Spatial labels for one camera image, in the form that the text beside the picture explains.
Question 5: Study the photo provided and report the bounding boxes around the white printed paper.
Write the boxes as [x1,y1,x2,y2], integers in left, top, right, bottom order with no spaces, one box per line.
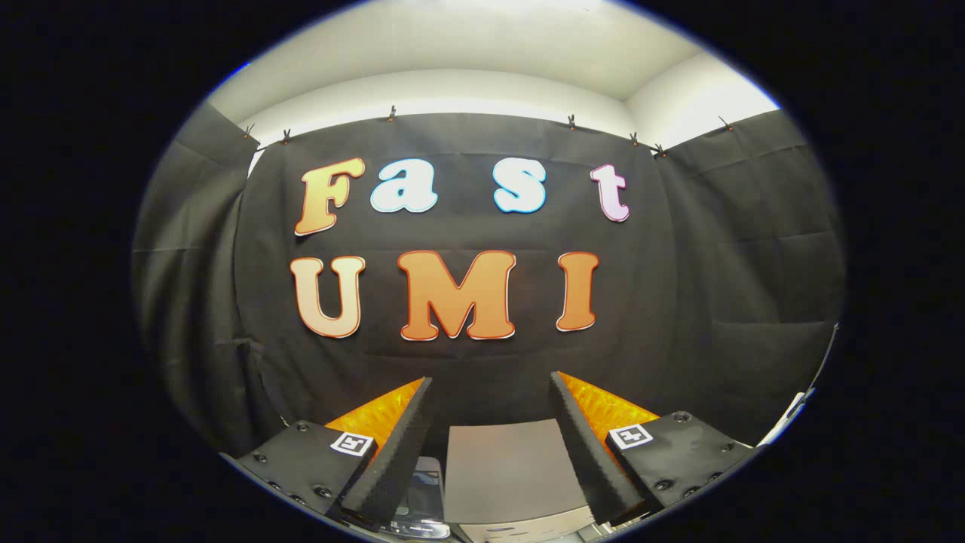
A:
[758,388,816,447]

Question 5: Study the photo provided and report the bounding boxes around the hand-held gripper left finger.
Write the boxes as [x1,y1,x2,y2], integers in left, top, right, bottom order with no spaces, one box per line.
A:
[234,376,436,531]

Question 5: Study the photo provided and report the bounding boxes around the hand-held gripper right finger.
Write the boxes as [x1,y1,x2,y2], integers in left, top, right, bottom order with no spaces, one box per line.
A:
[548,370,756,528]

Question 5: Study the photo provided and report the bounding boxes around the black backdrop cloth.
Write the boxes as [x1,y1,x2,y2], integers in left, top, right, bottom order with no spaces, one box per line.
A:
[132,102,847,453]

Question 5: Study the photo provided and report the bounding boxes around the row of black cloth clips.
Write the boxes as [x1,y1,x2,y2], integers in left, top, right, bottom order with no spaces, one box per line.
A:
[243,106,734,159]

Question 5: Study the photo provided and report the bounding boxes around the grey washing machine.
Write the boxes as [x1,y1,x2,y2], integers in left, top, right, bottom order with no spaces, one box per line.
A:
[381,455,453,540]

